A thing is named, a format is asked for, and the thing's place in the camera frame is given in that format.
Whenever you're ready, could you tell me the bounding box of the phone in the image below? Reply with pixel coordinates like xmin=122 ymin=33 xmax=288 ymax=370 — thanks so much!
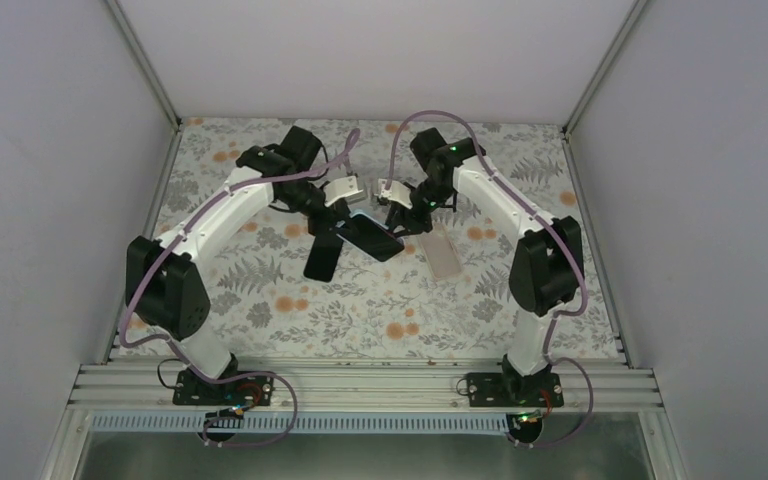
xmin=337 ymin=211 xmax=405 ymax=262

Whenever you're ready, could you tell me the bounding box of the black smartphone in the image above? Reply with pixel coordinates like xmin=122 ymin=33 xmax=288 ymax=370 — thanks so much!
xmin=303 ymin=234 xmax=344 ymax=283

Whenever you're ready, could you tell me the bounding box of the cream phone case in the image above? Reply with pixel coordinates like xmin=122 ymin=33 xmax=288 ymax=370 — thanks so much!
xmin=418 ymin=223 xmax=463 ymax=280

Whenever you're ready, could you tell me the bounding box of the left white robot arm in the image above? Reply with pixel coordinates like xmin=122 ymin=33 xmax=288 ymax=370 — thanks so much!
xmin=122 ymin=126 xmax=360 ymax=405

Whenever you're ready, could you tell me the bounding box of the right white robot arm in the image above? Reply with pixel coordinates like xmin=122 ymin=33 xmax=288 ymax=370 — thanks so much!
xmin=379 ymin=128 xmax=584 ymax=407

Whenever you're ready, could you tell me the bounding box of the floral patterned table mat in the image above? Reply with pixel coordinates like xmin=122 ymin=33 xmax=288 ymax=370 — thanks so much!
xmin=154 ymin=117 xmax=620 ymax=361

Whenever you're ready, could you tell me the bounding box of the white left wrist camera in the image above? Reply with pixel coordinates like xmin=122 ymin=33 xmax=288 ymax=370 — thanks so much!
xmin=322 ymin=175 xmax=367 ymax=207

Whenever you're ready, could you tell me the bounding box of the aluminium frame left rail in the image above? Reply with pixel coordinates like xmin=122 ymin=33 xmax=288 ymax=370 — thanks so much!
xmin=88 ymin=1 xmax=182 ymax=362

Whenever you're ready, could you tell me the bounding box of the aluminium frame rail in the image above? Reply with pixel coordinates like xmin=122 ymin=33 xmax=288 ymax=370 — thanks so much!
xmin=88 ymin=1 xmax=182 ymax=362
xmin=562 ymin=1 xmax=651 ymax=369

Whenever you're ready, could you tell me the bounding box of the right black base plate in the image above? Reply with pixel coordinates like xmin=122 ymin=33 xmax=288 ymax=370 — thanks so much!
xmin=463 ymin=372 xmax=565 ymax=408

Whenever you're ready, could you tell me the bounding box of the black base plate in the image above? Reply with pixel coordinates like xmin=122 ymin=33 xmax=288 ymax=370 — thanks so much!
xmin=172 ymin=370 xmax=274 ymax=408
xmin=463 ymin=372 xmax=565 ymax=408

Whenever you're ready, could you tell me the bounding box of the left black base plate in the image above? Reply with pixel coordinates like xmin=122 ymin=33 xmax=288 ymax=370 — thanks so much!
xmin=172 ymin=370 xmax=274 ymax=408

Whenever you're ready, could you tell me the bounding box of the aluminium front rail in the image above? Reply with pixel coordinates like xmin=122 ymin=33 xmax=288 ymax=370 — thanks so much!
xmin=67 ymin=358 xmax=664 ymax=413

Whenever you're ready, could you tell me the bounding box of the aluminium frame right rail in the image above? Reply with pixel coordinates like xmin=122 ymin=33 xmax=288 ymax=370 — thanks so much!
xmin=562 ymin=1 xmax=651 ymax=369

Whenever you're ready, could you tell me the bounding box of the white slotted cable duct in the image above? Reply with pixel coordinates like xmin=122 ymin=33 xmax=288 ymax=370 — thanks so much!
xmin=92 ymin=411 xmax=509 ymax=435

